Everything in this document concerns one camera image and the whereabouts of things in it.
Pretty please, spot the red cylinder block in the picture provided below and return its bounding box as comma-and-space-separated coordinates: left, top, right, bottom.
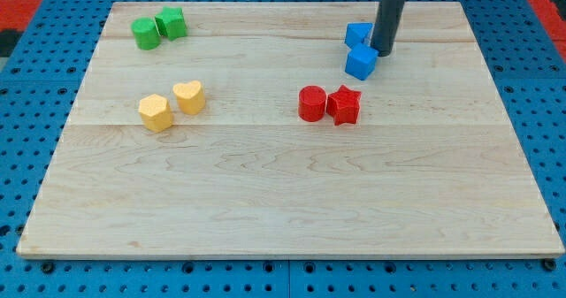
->
298, 85, 327, 122

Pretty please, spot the red star block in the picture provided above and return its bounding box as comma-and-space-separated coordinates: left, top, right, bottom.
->
326, 85, 362, 126

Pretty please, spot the light wooden board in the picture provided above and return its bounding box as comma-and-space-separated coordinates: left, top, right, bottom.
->
17, 2, 564, 260

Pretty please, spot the yellow heart block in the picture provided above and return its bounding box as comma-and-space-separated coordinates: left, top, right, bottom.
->
172, 80, 206, 115

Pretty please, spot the blue block behind cube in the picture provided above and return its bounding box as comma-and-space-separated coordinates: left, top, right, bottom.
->
344, 22, 373, 49

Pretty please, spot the yellow hexagon block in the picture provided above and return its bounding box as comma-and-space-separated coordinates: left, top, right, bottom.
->
138, 94, 173, 133

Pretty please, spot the green star block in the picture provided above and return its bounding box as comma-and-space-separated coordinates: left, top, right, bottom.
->
155, 7, 187, 41

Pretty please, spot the green cylinder block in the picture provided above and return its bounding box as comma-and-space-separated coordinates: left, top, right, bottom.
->
131, 17, 161, 50

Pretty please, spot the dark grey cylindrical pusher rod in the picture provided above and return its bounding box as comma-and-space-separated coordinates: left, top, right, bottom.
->
371, 0, 406, 57

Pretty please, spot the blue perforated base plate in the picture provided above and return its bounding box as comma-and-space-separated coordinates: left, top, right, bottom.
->
1, 0, 565, 297

